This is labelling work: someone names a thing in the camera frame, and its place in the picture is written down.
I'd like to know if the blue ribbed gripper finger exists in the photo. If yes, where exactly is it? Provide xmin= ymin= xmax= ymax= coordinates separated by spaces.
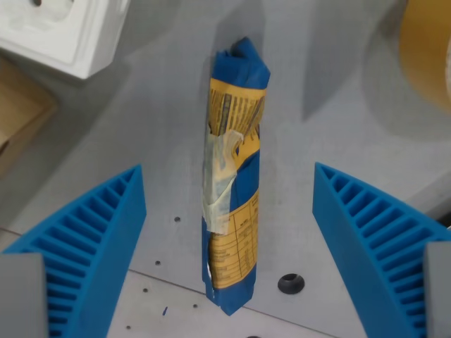
xmin=0 ymin=164 xmax=147 ymax=338
xmin=311 ymin=162 xmax=451 ymax=338

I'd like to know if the blue and yellow rolled bag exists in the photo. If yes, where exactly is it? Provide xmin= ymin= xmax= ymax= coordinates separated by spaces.
xmin=200 ymin=36 xmax=272 ymax=317

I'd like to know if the brown cardboard box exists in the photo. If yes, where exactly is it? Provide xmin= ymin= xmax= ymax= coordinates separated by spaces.
xmin=0 ymin=56 xmax=59 ymax=177

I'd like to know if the roll of adhesive tape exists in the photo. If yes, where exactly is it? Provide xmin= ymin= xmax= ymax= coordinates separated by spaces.
xmin=397 ymin=0 xmax=451 ymax=114

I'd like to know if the white wall power socket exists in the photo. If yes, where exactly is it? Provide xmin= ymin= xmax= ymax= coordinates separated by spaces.
xmin=0 ymin=0 xmax=131 ymax=80

